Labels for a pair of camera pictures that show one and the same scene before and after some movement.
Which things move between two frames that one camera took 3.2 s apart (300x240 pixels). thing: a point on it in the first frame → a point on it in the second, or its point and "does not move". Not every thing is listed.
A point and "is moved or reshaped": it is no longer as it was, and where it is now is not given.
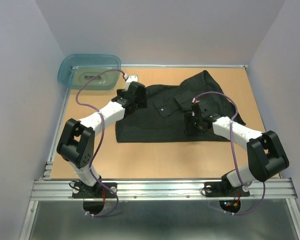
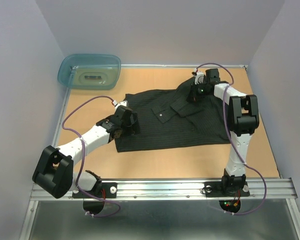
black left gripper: [141, 102] → [133, 129]
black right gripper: [188, 118] → [192, 95]
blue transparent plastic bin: [76, 69] does not move
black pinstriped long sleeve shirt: [162, 119] is moved or reshaped
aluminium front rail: [163, 189] does not move
